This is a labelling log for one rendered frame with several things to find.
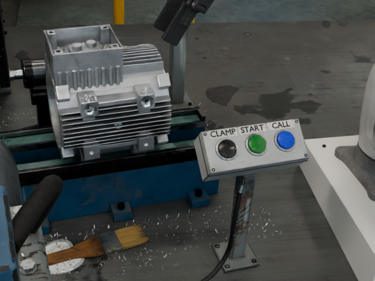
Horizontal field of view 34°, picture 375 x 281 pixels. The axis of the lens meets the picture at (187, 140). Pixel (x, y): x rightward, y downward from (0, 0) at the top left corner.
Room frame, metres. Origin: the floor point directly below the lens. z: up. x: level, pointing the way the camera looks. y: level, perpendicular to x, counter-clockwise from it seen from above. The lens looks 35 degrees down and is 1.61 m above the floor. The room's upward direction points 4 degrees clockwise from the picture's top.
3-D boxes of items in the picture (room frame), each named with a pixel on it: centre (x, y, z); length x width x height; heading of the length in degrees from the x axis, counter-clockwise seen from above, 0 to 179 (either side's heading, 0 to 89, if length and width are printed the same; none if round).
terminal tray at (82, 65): (0.97, 0.19, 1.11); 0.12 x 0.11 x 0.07; 111
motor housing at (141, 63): (0.98, 0.16, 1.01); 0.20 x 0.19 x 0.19; 111
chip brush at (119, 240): (0.81, 0.16, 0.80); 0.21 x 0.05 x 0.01; 118
